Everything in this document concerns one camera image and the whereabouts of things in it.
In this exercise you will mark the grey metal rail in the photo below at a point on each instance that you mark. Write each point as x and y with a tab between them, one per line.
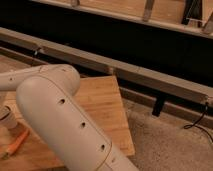
165	83

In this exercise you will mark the aluminium frame strut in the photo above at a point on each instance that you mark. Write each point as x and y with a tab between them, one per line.
192	12

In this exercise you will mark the white ceramic cup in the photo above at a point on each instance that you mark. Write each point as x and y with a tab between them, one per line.
7	118

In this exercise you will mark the wooden board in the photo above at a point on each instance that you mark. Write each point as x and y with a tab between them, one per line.
100	97

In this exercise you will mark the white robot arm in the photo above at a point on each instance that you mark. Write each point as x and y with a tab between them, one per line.
45	98

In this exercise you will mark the black rail bracket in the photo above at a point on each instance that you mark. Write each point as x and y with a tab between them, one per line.
158	106

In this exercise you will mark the orange marker pen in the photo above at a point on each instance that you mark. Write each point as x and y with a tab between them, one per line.
14	146

